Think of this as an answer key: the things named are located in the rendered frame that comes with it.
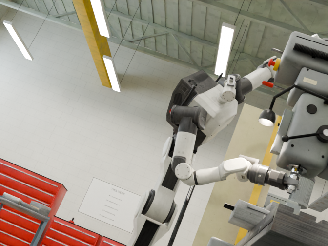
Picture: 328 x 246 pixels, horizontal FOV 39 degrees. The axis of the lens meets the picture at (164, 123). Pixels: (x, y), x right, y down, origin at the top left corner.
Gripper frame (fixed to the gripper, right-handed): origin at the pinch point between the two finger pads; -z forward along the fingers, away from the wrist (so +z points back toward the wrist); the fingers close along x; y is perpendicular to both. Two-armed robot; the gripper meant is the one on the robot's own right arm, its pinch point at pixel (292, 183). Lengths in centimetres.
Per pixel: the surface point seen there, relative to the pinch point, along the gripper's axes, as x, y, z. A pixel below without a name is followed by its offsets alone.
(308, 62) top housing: -16, -51, 6
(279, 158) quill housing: -3.8, -8.3, 7.6
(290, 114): -5.2, -29.3, 9.3
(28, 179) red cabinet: 337, -4, 420
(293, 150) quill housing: -11.1, -10.7, 1.8
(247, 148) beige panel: 157, -68, 73
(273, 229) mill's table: -67, 35, -12
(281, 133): -5.5, -19.5, 10.0
